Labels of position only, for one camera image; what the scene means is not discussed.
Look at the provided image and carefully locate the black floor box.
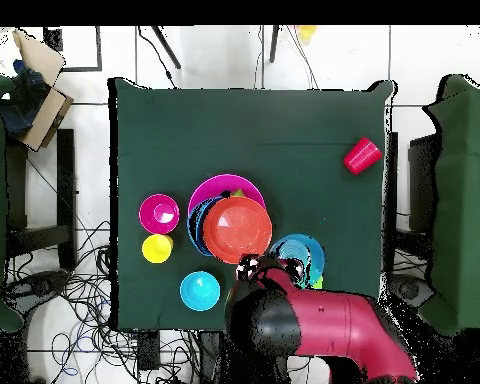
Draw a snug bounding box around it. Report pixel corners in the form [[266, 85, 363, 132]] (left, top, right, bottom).
[[136, 330, 162, 372]]

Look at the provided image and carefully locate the large magenta bowl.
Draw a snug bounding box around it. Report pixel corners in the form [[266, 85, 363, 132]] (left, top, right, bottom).
[[187, 173, 267, 217]]

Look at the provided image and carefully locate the cardboard box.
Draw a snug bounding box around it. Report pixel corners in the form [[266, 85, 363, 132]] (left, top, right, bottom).
[[11, 29, 75, 153]]

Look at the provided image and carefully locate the small crimson bowl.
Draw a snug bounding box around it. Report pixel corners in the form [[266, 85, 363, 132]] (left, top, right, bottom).
[[138, 193, 181, 236]]

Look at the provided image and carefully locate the yellow cup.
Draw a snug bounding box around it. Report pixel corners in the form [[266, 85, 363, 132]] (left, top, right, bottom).
[[141, 234, 174, 264]]

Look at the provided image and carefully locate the small ribbed light blue bowl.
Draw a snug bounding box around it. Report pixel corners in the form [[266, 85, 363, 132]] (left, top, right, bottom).
[[179, 270, 222, 312]]

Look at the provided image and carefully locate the orange bowl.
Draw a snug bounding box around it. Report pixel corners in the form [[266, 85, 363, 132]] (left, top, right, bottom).
[[202, 196, 274, 265]]

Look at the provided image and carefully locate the red cup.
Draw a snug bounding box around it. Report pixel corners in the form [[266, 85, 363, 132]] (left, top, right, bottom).
[[342, 136, 384, 176]]

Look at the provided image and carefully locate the cable bundle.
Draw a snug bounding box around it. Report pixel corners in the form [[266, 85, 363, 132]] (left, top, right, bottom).
[[3, 219, 209, 384]]

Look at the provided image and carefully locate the blue straight-sided bowl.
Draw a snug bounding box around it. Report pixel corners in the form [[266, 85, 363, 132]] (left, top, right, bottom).
[[269, 233, 326, 289]]

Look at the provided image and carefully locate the black stool frame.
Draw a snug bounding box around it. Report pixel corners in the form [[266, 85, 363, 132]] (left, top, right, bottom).
[[5, 127, 78, 273]]

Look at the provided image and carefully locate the yellow object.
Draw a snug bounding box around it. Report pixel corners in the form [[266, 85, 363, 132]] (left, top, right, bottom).
[[296, 24, 318, 43]]

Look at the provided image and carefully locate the black tripod leg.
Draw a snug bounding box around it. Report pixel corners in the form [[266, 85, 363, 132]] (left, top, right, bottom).
[[150, 25, 182, 70], [268, 24, 281, 64]]

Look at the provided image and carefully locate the dark green tablecloth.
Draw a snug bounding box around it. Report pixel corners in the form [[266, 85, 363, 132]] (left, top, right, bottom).
[[107, 76, 397, 334]]

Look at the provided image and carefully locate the large blue bowl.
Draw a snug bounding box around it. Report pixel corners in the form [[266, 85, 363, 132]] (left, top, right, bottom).
[[186, 196, 225, 257]]

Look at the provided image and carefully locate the black square frame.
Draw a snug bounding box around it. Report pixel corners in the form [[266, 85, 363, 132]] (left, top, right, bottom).
[[42, 25, 104, 73]]

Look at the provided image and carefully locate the dark blue cloth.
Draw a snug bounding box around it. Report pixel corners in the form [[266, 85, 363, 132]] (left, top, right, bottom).
[[0, 59, 51, 137]]

